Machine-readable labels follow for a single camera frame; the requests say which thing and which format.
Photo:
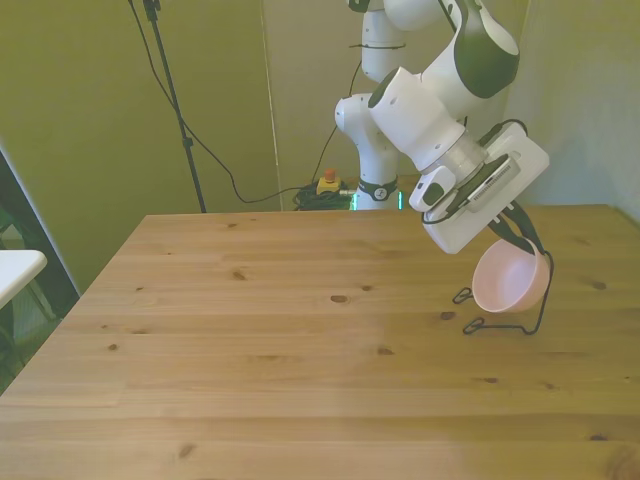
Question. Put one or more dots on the white side table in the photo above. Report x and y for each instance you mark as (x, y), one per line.
(17, 272)

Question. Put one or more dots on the dark upright panel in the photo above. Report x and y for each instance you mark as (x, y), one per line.
(30, 240)

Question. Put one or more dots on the black tripod stand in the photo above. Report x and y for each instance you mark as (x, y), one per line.
(172, 95)

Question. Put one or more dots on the yellow emergency stop button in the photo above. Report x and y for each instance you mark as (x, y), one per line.
(330, 186)

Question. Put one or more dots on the pink plastic bowl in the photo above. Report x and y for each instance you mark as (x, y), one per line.
(505, 280)

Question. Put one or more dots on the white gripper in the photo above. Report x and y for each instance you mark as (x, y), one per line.
(530, 157)

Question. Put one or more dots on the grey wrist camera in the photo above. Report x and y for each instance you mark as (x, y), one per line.
(492, 181)

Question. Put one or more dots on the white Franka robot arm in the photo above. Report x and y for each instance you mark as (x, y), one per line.
(415, 120)

